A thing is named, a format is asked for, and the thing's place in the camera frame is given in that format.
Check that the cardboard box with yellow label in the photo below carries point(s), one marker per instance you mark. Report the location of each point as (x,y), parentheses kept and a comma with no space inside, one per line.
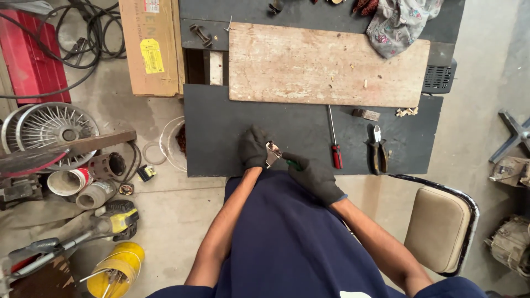
(151,45)

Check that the worn wooden board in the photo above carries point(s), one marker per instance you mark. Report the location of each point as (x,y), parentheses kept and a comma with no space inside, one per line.
(327,64)

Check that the dirty electric motor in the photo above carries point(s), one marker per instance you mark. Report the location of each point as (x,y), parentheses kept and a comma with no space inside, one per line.
(511,171)
(511,244)

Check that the black vented plastic housing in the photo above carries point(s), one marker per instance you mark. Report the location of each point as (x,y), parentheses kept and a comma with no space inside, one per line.
(439,78)

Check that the person's right fingers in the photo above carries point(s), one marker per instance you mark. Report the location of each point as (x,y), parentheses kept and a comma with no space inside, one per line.
(292,159)

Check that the black metal bracket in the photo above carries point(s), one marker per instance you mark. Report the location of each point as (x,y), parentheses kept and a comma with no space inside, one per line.
(201,34)

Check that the red woven item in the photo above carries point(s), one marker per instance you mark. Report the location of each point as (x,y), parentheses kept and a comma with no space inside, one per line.
(365,6)

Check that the pile of small wood chips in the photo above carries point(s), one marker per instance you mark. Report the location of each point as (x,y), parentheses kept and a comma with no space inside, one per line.
(406,111)

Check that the person's left fingers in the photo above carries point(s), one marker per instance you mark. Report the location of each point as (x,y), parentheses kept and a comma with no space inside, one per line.
(259,138)

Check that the rusty metal bar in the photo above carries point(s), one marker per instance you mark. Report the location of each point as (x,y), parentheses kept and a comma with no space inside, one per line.
(83,145)

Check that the person's left hand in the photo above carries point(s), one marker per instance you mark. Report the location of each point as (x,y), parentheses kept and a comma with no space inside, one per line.
(252,149)

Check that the red and white plastic cup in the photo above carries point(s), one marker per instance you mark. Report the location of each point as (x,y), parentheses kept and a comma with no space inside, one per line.
(68,181)

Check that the person's navy blue clothing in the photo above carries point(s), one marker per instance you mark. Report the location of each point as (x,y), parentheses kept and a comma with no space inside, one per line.
(290,248)

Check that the small metal block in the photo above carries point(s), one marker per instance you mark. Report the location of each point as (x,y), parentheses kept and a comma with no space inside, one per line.
(366,114)

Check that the round metal fan grille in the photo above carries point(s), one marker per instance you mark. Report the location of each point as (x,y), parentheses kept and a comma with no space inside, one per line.
(54,130)

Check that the grey patterned cloth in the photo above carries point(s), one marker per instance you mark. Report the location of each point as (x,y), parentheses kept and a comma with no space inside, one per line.
(397,25)

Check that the dark metal motor housing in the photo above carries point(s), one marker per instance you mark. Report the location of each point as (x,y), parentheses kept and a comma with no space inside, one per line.
(107,165)

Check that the small shiny metal part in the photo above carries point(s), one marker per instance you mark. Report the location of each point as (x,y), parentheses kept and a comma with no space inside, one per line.
(272,153)

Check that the yellow and black power tool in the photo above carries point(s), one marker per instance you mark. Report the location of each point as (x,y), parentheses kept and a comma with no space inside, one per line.
(118,219)

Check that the beige padded chair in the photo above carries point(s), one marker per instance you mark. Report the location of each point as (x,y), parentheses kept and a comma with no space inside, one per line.
(439,227)

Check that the person's right hand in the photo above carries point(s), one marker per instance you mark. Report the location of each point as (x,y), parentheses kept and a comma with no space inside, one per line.
(314,178)

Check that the grey plastic pipe fitting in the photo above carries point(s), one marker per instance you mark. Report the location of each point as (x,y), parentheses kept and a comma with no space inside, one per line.
(94,195)

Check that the grey metal cross stand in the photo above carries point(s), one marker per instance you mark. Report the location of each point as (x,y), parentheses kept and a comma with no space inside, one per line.
(513,134)

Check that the yellow cylinder container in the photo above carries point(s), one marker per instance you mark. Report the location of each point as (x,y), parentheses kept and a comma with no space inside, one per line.
(116,271)

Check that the white plastic bucket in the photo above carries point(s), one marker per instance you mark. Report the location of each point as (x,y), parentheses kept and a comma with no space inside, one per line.
(172,145)

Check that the red metal case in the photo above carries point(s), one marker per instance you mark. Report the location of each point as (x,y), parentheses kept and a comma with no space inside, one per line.
(31,62)

